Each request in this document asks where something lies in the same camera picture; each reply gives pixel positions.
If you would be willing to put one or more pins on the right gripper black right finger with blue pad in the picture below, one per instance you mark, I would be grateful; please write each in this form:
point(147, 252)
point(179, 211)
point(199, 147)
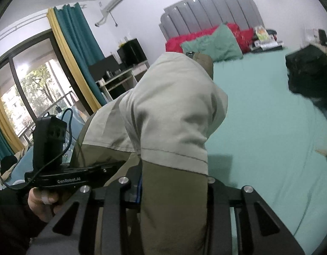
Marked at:
point(259, 230)

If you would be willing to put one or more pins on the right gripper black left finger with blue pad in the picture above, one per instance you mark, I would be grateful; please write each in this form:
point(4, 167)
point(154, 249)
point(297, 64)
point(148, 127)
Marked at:
point(95, 220)

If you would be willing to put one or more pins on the olive green garment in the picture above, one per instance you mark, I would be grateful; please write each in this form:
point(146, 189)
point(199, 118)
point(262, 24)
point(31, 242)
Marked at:
point(163, 124)

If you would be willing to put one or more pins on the black clothes pile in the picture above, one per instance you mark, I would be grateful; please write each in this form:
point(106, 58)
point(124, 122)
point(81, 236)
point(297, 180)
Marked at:
point(307, 75)

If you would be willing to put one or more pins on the person's left hand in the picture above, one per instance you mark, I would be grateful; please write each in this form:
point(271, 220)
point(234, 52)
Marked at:
point(44, 204)

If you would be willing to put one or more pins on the left teal yellow curtain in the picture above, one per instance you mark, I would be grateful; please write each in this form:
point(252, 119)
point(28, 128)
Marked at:
point(10, 144)

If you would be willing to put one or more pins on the light blue patterned blanket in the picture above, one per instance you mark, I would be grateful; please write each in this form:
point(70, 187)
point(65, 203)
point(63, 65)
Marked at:
point(25, 157)

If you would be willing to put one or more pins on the glass balcony door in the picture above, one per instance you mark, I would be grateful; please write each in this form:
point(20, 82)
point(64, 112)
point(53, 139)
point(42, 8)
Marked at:
point(34, 81)

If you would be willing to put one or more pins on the teal bed sheet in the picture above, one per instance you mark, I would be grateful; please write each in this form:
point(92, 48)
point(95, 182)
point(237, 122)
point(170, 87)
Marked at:
point(272, 140)

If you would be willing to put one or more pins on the white desk shelf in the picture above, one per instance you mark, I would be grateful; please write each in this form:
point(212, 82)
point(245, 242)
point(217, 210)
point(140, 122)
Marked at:
point(128, 79)

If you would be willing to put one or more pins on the teal and yellow curtain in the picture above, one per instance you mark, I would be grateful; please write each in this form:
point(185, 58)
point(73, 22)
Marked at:
point(79, 49)

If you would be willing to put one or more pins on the black monitor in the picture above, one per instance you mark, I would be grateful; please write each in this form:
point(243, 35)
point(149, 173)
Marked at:
point(131, 53)

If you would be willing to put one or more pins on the green pillow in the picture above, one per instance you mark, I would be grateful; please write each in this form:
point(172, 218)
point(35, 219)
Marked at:
point(221, 45)

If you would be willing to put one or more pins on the items on nightstand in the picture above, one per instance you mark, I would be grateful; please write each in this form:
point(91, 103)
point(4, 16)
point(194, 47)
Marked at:
point(265, 40)

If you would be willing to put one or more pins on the grey padded headboard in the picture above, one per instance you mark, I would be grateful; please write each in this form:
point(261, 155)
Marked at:
point(191, 16)

